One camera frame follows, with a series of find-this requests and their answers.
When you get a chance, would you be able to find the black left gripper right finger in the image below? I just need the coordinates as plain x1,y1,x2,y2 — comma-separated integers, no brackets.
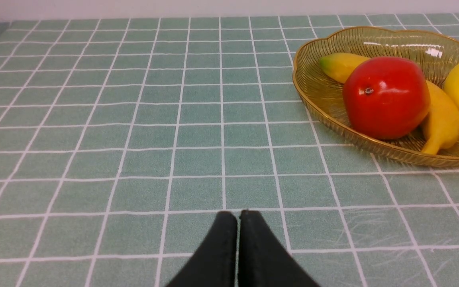
237,210,319,287

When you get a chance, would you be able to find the yellow banana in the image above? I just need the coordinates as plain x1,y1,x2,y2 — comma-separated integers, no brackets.
319,53,459,155

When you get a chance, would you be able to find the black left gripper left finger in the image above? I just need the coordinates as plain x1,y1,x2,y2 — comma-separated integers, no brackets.
167,211,237,287

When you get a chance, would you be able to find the green checkered tablecloth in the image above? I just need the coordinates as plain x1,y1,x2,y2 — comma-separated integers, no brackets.
0,14,459,287

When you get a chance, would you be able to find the red apple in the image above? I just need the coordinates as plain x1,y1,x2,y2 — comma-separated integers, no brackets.
342,57,431,140

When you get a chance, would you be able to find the amber ribbed glass fruit bowl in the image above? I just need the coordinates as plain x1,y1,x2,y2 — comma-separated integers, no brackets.
292,27,459,168

